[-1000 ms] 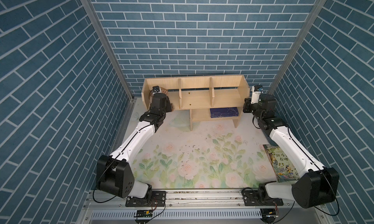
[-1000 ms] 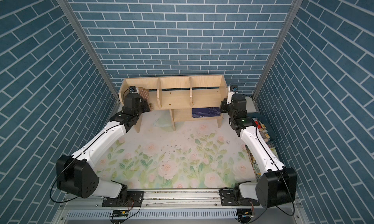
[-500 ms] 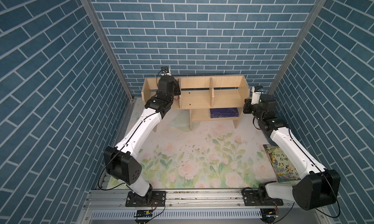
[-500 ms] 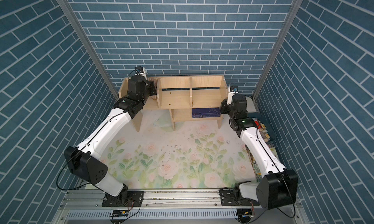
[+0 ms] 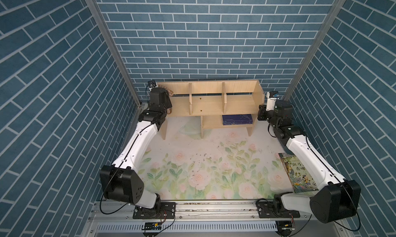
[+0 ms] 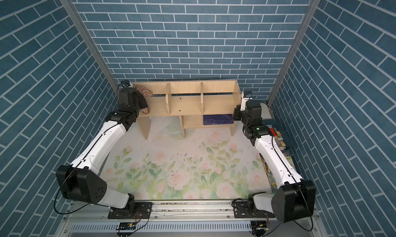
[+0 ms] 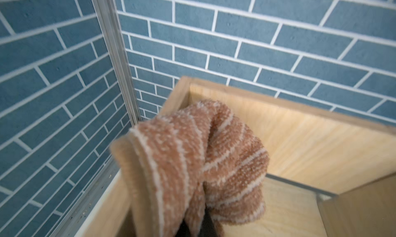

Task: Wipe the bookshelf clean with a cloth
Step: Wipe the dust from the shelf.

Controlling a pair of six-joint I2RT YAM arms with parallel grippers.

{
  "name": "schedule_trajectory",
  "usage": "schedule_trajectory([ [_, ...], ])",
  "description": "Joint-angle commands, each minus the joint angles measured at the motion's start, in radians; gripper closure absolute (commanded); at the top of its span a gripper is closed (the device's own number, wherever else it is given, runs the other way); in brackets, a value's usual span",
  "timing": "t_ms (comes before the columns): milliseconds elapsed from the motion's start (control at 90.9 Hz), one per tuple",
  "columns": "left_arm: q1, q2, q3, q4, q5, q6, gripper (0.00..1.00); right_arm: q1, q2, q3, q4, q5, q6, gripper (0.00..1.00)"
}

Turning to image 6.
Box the floral table mat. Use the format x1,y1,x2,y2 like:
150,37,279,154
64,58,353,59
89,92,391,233
100,117,277,201

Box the green circuit board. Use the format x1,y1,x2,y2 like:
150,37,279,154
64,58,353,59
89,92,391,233
116,222,137,232

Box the dark blue book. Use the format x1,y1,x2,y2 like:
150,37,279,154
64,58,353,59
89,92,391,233
203,114,234,126

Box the illustrated children's book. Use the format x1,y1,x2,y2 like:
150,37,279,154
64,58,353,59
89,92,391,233
259,153,295,193

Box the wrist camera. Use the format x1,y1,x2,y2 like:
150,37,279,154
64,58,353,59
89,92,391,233
240,91,252,111
120,80,133,88

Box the teal storage basket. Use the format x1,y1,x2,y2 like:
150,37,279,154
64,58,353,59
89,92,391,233
262,119,293,152

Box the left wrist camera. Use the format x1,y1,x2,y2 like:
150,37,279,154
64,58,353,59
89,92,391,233
120,80,133,88

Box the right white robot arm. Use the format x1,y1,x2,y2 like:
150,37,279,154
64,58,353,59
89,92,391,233
233,98,316,223

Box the red box in basket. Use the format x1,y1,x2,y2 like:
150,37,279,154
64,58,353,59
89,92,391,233
269,127,278,137

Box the light wooden bookshelf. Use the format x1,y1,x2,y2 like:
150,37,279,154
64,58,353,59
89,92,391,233
137,80,241,139

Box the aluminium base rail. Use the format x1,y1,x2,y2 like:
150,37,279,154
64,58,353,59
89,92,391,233
55,200,326,237

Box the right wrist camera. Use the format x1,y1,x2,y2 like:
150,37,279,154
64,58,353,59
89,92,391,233
240,91,252,111

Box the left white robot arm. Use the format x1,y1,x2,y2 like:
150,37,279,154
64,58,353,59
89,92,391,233
56,81,148,214

